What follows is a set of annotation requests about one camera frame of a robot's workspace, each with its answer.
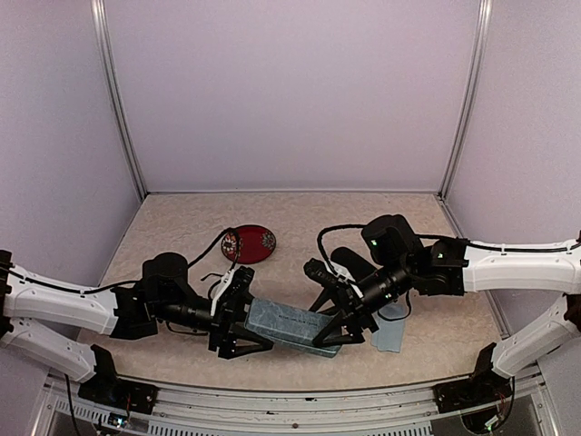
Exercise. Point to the right metal corner post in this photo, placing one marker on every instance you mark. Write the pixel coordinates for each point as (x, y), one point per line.
(485, 8)

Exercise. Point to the left metal corner post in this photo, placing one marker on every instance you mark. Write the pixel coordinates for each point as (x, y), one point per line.
(115, 96)

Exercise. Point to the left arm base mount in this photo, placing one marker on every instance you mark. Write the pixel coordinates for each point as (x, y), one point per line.
(107, 388)

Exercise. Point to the red floral plate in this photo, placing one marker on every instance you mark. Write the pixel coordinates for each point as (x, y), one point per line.
(249, 244)

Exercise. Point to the black glasses case beige lining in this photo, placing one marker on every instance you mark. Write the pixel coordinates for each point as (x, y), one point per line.
(358, 267)

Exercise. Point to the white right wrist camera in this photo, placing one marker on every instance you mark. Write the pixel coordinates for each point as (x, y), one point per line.
(330, 276)

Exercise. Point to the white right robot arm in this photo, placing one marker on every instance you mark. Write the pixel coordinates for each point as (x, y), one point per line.
(450, 266)

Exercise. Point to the blue-grey hard glasses case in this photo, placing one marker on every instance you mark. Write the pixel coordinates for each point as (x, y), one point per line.
(289, 326)

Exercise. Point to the black frame sunglasses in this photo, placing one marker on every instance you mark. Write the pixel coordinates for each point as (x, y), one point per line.
(209, 275)

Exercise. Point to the folded blue cloth pouch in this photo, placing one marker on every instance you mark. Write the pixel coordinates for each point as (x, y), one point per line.
(389, 336)

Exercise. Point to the metal corner post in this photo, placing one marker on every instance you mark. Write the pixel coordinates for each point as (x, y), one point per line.
(485, 8)
(115, 96)

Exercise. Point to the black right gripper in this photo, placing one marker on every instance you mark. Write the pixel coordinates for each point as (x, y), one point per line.
(351, 312)

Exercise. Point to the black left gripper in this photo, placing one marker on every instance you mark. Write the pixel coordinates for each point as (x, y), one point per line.
(223, 335)

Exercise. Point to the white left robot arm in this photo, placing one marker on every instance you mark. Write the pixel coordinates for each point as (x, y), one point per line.
(129, 311)

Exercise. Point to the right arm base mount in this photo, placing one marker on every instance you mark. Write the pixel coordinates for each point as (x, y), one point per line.
(482, 386)

